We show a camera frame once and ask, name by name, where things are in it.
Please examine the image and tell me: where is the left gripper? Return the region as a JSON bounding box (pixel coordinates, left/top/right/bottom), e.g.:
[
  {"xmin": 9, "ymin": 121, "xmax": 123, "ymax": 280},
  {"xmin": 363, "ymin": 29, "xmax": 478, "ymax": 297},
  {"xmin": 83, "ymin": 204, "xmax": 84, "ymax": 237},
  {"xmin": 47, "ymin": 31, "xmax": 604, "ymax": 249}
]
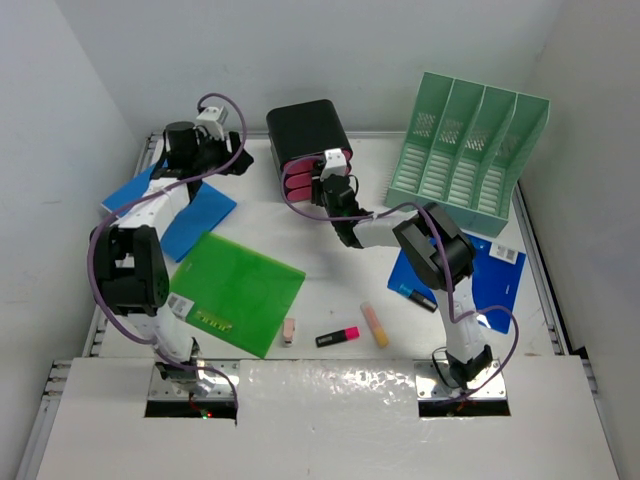
[{"xmin": 191, "ymin": 128, "xmax": 251, "ymax": 177}]

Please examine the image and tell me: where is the black pink drawer organizer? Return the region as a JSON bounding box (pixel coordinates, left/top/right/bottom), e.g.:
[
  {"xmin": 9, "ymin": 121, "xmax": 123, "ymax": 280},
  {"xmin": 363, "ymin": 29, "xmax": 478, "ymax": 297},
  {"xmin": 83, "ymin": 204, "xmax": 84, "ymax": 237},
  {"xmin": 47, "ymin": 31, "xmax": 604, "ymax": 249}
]
[{"xmin": 266, "ymin": 99, "xmax": 353, "ymax": 203}]

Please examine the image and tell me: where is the blue black marker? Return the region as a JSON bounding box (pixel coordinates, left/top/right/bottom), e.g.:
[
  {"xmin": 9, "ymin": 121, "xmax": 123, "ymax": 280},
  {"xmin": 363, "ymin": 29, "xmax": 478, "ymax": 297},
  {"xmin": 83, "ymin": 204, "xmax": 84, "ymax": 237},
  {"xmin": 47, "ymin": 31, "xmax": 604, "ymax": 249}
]
[{"xmin": 398, "ymin": 284, "xmax": 438, "ymax": 313}]

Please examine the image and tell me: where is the pink black highlighter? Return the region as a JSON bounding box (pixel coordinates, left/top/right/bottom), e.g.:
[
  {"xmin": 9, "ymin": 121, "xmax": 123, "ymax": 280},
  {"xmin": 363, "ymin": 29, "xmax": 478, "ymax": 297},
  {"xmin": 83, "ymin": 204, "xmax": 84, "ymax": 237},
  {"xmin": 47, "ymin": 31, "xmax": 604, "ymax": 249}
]
[{"xmin": 315, "ymin": 326, "xmax": 360, "ymax": 348}]

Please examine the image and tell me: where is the pink stapler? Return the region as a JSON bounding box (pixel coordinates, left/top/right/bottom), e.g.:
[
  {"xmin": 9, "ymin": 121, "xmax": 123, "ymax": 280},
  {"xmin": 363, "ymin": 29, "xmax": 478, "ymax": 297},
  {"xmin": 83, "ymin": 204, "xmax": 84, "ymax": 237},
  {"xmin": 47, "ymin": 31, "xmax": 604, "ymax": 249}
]
[{"xmin": 282, "ymin": 318, "xmax": 296, "ymax": 347}]

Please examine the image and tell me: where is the orange pink highlighter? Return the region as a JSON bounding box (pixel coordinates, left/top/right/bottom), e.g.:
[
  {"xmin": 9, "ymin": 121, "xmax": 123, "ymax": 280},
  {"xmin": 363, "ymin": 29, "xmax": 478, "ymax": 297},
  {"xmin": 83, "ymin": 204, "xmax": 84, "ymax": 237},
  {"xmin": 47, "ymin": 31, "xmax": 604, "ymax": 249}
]
[{"xmin": 360, "ymin": 302, "xmax": 389, "ymax": 349}]

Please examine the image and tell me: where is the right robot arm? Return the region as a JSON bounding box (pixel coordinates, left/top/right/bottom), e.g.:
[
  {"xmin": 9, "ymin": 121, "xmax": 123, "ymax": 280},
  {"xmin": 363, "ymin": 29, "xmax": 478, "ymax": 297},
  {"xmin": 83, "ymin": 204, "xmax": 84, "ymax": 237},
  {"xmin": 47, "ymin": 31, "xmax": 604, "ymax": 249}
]
[{"xmin": 311, "ymin": 161, "xmax": 493, "ymax": 390}]

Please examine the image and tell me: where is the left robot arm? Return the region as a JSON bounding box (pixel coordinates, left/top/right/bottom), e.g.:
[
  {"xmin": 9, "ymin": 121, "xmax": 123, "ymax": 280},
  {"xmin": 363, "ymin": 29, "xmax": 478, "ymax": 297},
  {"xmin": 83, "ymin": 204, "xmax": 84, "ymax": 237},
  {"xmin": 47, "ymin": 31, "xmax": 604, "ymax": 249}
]
[{"xmin": 90, "ymin": 118, "xmax": 253, "ymax": 386}]

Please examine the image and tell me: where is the light blue notebook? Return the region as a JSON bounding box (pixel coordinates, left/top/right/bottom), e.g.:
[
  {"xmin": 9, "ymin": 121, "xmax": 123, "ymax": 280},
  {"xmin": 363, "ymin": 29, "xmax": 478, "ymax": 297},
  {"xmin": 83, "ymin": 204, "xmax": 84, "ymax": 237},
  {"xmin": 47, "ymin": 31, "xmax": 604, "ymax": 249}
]
[{"xmin": 102, "ymin": 167, "xmax": 237, "ymax": 262}]

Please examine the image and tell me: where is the green file organizer rack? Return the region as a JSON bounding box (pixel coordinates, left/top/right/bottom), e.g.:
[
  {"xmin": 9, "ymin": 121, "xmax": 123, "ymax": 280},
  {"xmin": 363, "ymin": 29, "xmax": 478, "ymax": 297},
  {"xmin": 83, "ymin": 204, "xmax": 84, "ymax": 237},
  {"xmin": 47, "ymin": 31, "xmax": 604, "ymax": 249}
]
[{"xmin": 384, "ymin": 72, "xmax": 551, "ymax": 238}]

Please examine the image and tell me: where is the green plastic folder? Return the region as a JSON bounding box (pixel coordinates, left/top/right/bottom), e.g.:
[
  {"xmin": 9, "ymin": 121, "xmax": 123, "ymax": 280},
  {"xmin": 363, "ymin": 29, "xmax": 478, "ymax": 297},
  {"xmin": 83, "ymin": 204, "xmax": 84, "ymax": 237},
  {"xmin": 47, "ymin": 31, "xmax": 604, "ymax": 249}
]
[{"xmin": 167, "ymin": 233, "xmax": 306, "ymax": 358}]

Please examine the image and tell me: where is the dark blue clipboard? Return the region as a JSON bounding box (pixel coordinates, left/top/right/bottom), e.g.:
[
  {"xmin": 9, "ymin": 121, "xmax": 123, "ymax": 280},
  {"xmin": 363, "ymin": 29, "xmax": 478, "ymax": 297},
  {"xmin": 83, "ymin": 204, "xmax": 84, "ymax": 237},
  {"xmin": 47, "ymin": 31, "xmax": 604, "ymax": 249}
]
[{"xmin": 387, "ymin": 234, "xmax": 526, "ymax": 311}]

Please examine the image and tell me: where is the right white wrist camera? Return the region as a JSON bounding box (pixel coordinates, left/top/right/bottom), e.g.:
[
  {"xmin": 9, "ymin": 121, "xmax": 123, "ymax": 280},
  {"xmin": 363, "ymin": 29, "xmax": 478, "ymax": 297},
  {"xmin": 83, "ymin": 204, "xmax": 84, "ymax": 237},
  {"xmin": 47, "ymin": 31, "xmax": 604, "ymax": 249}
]
[{"xmin": 320, "ymin": 148, "xmax": 348, "ymax": 181}]

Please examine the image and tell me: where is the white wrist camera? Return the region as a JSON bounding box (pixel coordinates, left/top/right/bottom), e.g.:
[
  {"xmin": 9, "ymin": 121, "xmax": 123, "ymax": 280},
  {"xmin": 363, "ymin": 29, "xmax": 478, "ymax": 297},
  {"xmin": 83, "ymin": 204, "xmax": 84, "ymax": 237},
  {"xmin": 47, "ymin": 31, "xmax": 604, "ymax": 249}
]
[
  {"xmin": 320, "ymin": 148, "xmax": 348, "ymax": 181},
  {"xmin": 196, "ymin": 106, "xmax": 228, "ymax": 140}
]

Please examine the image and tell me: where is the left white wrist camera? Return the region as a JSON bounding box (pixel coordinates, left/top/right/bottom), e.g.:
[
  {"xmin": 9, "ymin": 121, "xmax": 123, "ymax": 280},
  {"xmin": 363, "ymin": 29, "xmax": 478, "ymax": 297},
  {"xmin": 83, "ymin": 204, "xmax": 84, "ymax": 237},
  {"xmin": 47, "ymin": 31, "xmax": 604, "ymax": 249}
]
[{"xmin": 196, "ymin": 106, "xmax": 228, "ymax": 140}]

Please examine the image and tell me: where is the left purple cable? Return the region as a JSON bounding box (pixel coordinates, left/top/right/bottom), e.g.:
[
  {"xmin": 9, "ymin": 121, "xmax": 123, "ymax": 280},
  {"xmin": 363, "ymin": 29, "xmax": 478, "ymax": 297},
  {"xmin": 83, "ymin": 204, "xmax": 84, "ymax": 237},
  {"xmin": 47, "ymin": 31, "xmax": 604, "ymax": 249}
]
[{"xmin": 87, "ymin": 93, "xmax": 247, "ymax": 419}]

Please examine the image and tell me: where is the purple cable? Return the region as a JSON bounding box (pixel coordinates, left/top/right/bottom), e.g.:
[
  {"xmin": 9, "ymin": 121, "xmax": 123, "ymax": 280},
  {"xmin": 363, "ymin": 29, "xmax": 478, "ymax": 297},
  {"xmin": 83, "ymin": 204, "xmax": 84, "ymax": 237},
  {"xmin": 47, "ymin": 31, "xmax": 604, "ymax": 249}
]
[
  {"xmin": 87, "ymin": 93, "xmax": 247, "ymax": 419},
  {"xmin": 279, "ymin": 159, "xmax": 519, "ymax": 404}
]

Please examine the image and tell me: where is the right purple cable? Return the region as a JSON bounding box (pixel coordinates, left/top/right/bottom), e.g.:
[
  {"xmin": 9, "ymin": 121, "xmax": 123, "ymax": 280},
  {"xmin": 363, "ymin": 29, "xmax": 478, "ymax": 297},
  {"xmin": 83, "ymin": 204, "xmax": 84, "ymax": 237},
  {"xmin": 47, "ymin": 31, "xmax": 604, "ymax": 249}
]
[{"xmin": 279, "ymin": 159, "xmax": 519, "ymax": 404}]

